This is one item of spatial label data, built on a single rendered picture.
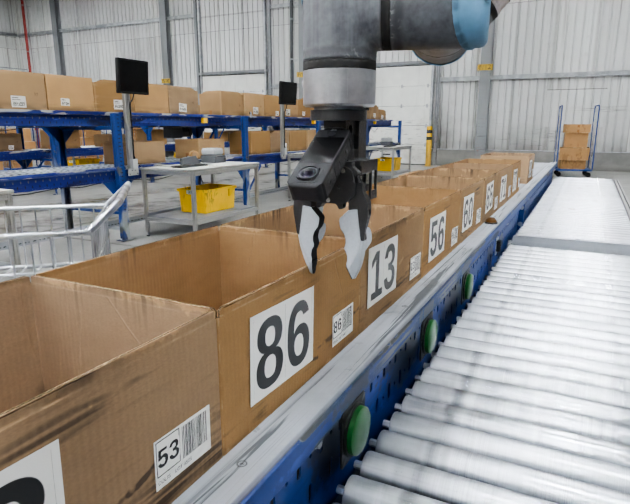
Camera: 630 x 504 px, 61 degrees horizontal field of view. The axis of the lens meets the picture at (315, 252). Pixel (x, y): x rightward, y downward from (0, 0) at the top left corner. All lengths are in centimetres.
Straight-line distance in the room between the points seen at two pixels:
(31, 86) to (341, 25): 546
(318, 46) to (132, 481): 49
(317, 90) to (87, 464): 45
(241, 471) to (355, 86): 44
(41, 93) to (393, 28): 554
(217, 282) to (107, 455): 60
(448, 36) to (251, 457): 51
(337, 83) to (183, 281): 47
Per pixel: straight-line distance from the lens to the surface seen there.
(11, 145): 1085
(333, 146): 65
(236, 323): 59
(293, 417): 68
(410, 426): 96
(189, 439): 57
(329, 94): 65
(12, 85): 591
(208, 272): 101
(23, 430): 43
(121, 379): 47
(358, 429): 78
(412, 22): 65
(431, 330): 111
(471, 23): 66
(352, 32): 66
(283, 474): 63
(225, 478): 59
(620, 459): 99
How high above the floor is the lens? 123
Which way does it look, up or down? 13 degrees down
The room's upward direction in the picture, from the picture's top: straight up
